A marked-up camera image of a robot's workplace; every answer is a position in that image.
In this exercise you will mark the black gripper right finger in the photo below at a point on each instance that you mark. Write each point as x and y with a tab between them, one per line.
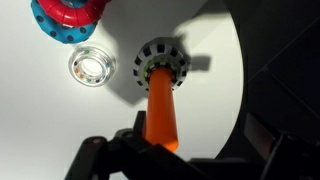
296	160

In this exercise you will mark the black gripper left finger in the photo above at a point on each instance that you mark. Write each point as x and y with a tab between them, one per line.
133	156

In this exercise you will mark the orange post with checkered base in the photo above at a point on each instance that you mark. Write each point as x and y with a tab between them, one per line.
161	106

